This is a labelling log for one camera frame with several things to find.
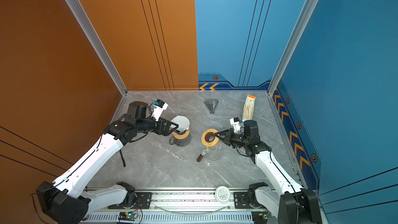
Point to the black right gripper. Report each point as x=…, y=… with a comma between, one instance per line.
x=225, y=140

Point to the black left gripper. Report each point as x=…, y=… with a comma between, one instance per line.
x=166, y=132

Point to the white paper coffee filter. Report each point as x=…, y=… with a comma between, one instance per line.
x=182, y=122

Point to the bamboo dripper ring stand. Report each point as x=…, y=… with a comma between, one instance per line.
x=181, y=135

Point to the ribbed glass coffee server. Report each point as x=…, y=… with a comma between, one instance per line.
x=180, y=142

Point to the orange coffee filter pack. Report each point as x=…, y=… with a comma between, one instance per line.
x=249, y=106

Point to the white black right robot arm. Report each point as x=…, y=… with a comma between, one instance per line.
x=289, y=202

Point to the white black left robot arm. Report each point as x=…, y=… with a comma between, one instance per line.
x=64, y=199

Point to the grey ribbed glass dripper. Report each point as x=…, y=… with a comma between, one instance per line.
x=211, y=105

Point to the white round lid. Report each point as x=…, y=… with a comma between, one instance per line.
x=222, y=194

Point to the circuit board right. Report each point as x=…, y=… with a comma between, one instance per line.
x=261, y=217

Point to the green circuit board left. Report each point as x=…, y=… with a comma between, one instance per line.
x=128, y=217

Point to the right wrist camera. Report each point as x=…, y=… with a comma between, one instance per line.
x=248, y=128

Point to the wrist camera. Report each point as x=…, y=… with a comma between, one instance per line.
x=248, y=128
x=138, y=110

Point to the clear glass pitcher wooden handle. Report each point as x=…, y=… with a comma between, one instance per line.
x=210, y=153

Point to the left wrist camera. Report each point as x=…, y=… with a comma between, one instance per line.
x=138, y=110

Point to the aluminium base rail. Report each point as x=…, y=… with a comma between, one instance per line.
x=180, y=206

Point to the aluminium right corner post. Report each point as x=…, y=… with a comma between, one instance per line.
x=300, y=25

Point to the aluminium corner post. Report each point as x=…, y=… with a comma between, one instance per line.
x=82, y=18
x=300, y=25

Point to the aluminium left corner post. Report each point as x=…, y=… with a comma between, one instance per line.
x=82, y=18

